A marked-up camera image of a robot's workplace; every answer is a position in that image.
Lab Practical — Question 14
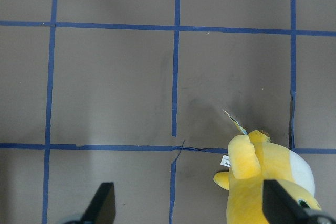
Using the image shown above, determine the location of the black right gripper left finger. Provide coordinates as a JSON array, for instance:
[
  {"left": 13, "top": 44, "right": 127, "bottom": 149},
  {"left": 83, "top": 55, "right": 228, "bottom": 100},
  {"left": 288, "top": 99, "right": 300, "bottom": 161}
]
[{"left": 61, "top": 182, "right": 116, "bottom": 224}]

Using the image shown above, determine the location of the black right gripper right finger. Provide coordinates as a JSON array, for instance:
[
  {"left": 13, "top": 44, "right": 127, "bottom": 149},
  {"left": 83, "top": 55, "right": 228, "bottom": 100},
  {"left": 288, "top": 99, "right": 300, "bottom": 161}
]
[{"left": 262, "top": 180, "right": 335, "bottom": 223}]

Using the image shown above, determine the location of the yellow plush toy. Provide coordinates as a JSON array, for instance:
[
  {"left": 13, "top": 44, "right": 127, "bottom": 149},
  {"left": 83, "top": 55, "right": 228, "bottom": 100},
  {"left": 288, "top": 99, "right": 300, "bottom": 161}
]
[{"left": 213, "top": 119, "right": 322, "bottom": 223}]

